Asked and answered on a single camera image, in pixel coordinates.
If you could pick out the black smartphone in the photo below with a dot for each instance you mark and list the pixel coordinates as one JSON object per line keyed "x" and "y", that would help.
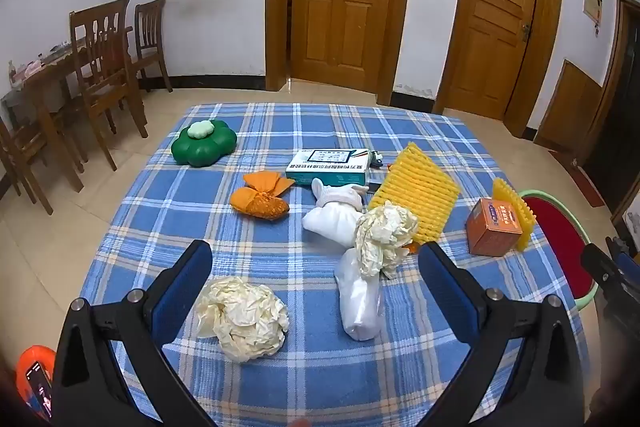
{"x": 40, "y": 387}

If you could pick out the wooden chair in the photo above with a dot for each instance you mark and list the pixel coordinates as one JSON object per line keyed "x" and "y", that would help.
{"x": 100, "y": 57}
{"x": 150, "y": 32}
{"x": 20, "y": 147}

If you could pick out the large yellow foam net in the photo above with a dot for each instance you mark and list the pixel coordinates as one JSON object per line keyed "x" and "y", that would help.
{"x": 415, "y": 187}

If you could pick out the teal and white carton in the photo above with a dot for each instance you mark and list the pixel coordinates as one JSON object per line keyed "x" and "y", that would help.
{"x": 325, "y": 162}

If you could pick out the white sock bundle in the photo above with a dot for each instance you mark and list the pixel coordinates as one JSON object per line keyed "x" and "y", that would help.
{"x": 330, "y": 219}

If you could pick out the orange cardboard box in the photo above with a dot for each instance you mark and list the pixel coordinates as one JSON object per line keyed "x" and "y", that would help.
{"x": 492, "y": 232}

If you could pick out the white plastic bag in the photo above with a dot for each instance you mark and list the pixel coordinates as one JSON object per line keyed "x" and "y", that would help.
{"x": 357, "y": 302}

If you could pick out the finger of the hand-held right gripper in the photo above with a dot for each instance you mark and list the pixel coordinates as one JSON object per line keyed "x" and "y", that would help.
{"x": 602, "y": 267}

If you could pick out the wooden door frame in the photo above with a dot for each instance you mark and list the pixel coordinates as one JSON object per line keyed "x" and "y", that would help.
{"x": 547, "y": 57}
{"x": 402, "y": 32}

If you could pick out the orange plastic object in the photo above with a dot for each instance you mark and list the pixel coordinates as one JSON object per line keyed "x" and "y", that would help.
{"x": 37, "y": 354}

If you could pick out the red basin with green rim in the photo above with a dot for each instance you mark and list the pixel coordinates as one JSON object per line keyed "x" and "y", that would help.
{"x": 560, "y": 232}

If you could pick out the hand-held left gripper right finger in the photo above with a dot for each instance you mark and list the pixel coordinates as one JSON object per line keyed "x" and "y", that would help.
{"x": 445, "y": 287}

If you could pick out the dark entrance door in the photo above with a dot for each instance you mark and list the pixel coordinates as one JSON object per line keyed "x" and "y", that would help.
{"x": 620, "y": 107}

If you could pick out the red doormat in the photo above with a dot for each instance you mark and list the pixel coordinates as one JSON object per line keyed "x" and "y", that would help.
{"x": 580, "y": 179}

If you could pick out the low wooden panel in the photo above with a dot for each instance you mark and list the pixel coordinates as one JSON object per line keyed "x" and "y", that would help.
{"x": 567, "y": 107}

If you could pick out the wooden dining table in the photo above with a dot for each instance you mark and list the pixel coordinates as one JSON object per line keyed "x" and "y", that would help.
{"x": 45, "y": 79}

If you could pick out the small yellow foam net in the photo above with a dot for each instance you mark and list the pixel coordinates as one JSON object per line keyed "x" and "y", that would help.
{"x": 527, "y": 227}

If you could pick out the crumpled cream paper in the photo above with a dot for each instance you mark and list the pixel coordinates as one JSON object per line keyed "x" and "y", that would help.
{"x": 245, "y": 317}
{"x": 382, "y": 232}

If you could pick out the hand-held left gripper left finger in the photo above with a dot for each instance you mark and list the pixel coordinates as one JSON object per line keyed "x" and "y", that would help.
{"x": 182, "y": 287}

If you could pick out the black slippers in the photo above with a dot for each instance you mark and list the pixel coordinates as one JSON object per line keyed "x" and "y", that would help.
{"x": 617, "y": 246}

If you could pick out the blue plaid blanket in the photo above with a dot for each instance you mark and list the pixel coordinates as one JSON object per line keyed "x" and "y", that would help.
{"x": 175, "y": 207}

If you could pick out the pink plastic bag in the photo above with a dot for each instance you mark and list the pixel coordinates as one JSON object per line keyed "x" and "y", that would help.
{"x": 25, "y": 72}

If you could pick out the green flower-shaped box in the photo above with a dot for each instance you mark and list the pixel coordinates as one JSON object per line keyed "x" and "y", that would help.
{"x": 200, "y": 149}

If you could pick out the orange cloth bag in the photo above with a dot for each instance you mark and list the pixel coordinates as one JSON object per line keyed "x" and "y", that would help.
{"x": 260, "y": 204}

